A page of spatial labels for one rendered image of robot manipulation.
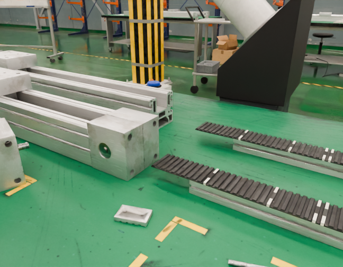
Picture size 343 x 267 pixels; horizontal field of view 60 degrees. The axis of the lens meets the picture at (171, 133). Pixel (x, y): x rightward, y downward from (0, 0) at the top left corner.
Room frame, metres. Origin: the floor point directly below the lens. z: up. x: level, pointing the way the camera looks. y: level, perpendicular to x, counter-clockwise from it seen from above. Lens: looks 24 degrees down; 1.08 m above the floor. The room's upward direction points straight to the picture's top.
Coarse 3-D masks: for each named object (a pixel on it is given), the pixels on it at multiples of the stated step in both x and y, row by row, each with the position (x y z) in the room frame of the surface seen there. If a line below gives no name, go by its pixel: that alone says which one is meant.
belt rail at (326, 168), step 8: (240, 144) 0.57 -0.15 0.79; (248, 144) 0.56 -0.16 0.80; (248, 152) 0.55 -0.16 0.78; (256, 152) 0.54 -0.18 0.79; (264, 152) 0.54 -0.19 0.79; (272, 152) 0.53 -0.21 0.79; (280, 152) 0.52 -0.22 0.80; (280, 160) 0.52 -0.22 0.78; (288, 160) 0.51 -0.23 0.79; (296, 160) 0.51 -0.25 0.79; (304, 160) 0.49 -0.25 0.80; (312, 160) 0.49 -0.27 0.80; (320, 160) 0.48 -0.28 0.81; (312, 168) 0.49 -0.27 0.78; (320, 168) 0.48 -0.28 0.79; (328, 168) 0.48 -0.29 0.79; (336, 168) 0.47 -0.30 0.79; (336, 176) 0.46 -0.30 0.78
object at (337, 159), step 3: (336, 153) 0.49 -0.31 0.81; (339, 153) 0.49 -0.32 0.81; (342, 153) 0.49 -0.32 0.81; (336, 156) 0.48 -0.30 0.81; (339, 156) 0.48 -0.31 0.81; (342, 156) 0.48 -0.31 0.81; (333, 159) 0.47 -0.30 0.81; (336, 159) 0.47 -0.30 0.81; (339, 159) 0.47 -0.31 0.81; (342, 159) 0.47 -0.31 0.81; (333, 162) 0.46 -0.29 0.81; (336, 162) 0.46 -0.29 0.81; (339, 162) 0.46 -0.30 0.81; (342, 162) 0.46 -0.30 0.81; (342, 165) 0.45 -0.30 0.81
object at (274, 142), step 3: (273, 138) 0.56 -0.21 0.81; (276, 138) 0.56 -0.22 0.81; (279, 138) 0.56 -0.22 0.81; (270, 141) 0.54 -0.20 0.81; (273, 141) 0.55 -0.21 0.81; (276, 141) 0.54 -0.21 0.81; (279, 141) 0.55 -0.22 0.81; (267, 144) 0.53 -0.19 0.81; (270, 144) 0.53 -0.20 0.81; (273, 144) 0.53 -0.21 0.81; (276, 144) 0.53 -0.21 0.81; (270, 147) 0.52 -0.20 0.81; (273, 147) 0.52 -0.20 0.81
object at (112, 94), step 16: (32, 80) 0.90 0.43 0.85; (48, 80) 0.86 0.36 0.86; (64, 80) 0.85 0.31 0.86; (80, 80) 0.89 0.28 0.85; (96, 80) 0.85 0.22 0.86; (112, 80) 0.85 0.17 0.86; (64, 96) 0.83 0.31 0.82; (80, 96) 0.79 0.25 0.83; (96, 96) 0.77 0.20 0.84; (112, 96) 0.72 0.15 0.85; (128, 96) 0.69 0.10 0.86; (144, 96) 0.69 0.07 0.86; (160, 96) 0.73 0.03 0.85; (160, 112) 0.69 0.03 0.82
